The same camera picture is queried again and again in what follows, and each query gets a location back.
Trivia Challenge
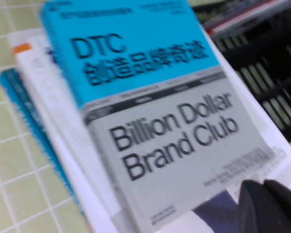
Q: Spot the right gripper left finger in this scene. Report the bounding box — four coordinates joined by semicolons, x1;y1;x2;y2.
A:
237;180;291;233

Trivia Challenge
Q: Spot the black mesh book holder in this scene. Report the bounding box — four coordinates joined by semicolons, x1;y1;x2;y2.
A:
191;0;291;144

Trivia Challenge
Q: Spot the blue and grey book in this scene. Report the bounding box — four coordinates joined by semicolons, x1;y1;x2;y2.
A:
40;0;276;233

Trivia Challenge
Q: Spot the green checked tablecloth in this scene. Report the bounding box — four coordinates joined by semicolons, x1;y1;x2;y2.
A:
0;0;291;233

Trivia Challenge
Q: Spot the grey magazine with red back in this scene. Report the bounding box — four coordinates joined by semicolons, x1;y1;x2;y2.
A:
194;0;291;34

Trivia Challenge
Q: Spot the plain white magazine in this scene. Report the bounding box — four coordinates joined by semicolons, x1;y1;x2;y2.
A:
8;29;117;233

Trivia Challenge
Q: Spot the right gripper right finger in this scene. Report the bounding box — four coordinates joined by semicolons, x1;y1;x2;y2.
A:
264;179;291;211

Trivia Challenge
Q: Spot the blue cover magazine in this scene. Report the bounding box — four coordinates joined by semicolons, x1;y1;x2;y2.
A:
0;68;84;214

